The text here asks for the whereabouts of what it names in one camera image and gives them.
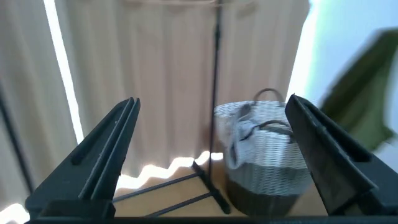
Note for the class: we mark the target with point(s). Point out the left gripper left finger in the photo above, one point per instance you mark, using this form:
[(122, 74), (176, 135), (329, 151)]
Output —
[(62, 189)]

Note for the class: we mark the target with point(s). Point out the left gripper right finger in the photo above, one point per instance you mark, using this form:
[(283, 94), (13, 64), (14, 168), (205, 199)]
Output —
[(335, 174)]

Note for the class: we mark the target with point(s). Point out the green printed T-shirt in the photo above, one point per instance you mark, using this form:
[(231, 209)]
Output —
[(363, 102)]

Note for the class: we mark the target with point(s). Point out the pale grey shorts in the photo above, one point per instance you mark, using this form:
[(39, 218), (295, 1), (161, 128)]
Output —
[(245, 137)]

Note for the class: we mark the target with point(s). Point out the white laundry basket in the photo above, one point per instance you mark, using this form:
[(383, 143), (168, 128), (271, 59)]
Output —
[(267, 174)]

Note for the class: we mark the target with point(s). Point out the black clothes rack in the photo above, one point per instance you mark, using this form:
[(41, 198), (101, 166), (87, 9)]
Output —
[(214, 93)]

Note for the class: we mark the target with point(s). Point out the beige curtain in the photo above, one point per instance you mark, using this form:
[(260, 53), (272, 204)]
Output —
[(155, 62)]

